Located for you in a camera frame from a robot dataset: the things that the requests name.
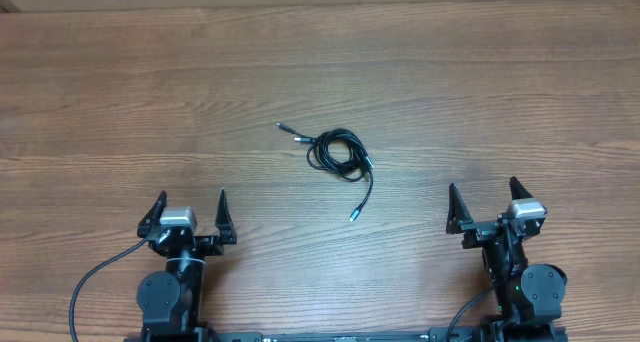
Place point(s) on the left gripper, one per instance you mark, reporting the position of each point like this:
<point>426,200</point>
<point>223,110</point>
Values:
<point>214,245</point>

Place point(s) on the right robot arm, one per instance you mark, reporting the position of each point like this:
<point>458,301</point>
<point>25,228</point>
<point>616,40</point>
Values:
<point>528,296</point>

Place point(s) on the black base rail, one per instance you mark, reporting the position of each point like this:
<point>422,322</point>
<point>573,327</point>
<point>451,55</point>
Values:
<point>434,334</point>

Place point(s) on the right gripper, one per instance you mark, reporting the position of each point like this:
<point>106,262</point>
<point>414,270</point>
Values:
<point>479,231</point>

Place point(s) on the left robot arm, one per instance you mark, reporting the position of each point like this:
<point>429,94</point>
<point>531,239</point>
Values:
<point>170,300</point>

